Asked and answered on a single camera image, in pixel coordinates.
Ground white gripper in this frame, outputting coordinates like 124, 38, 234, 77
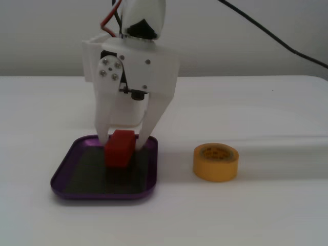
94, 37, 180, 151

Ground red cube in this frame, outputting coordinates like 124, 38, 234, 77
104, 130, 136, 169

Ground white plastic pen holder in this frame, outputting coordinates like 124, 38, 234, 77
81, 32, 145, 128

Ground purple metal tray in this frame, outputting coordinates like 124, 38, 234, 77
50, 134, 158, 200

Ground yellow tape roll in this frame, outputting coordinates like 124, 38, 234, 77
192, 143, 240, 183

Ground black cable with tie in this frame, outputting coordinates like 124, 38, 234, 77
118, 86, 149, 101

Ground red wire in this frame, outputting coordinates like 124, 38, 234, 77
99, 0, 121, 37

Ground thin black wire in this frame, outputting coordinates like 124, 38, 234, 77
113, 0, 124, 35

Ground thick black cable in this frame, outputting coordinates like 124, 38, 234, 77
217, 0, 328, 69

